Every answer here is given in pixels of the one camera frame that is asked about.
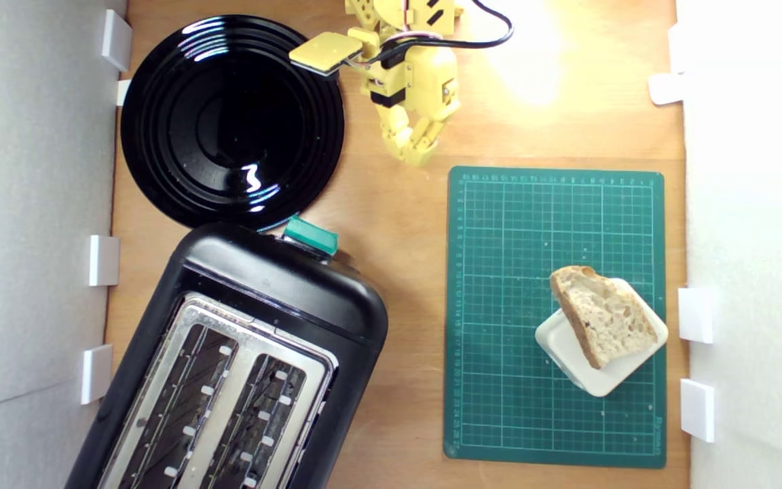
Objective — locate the white square block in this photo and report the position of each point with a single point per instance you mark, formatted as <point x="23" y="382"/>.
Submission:
<point x="608" y="380"/>

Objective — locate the brown bread slice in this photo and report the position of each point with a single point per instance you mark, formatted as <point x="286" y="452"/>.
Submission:
<point x="605" y="319"/>

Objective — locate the flat yellow gripper camera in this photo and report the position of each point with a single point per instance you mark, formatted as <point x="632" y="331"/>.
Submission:
<point x="326" y="51"/>

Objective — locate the black two-slot toaster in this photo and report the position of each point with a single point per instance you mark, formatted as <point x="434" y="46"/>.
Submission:
<point x="282" y="285"/>

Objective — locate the white wall clip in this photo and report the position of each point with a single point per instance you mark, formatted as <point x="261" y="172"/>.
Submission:
<point x="666" y="88"/>
<point x="117" y="39"/>
<point x="696" y="314"/>
<point x="105" y="260"/>
<point x="123" y="92"/>
<point x="697" y="409"/>
<point x="676" y="47"/>
<point x="98" y="373"/>

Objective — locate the green cutting mat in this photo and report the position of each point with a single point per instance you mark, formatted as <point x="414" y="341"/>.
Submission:
<point x="499" y="272"/>

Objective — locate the black round plate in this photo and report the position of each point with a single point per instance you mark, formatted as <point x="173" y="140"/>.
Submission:
<point x="228" y="122"/>

